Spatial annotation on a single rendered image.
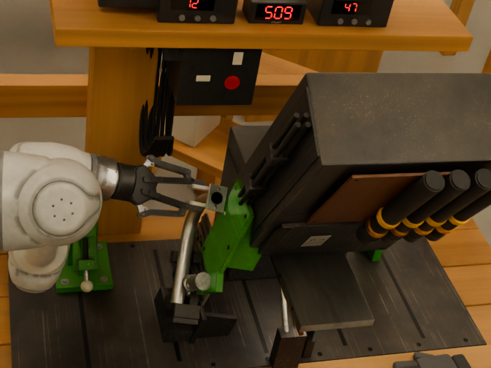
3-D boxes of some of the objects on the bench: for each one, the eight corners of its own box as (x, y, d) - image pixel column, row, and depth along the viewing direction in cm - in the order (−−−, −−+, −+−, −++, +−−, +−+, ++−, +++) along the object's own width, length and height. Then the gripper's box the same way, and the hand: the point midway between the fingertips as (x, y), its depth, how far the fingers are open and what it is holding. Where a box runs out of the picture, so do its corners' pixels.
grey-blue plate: (311, 360, 188) (324, 318, 180) (303, 361, 188) (316, 319, 179) (299, 328, 195) (311, 286, 187) (291, 328, 195) (303, 287, 186)
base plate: (484, 349, 202) (487, 343, 201) (12, 396, 171) (12, 391, 170) (417, 231, 233) (419, 225, 231) (7, 253, 202) (6, 247, 201)
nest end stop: (189, 325, 188) (197, 324, 184) (164, 323, 186) (172, 322, 181) (189, 319, 188) (198, 319, 184) (165, 317, 186) (173, 316, 182)
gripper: (112, 218, 165) (220, 236, 175) (124, 139, 167) (230, 161, 177) (101, 219, 171) (206, 236, 182) (112, 143, 174) (215, 164, 184)
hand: (203, 196), depth 178 cm, fingers closed on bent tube, 3 cm apart
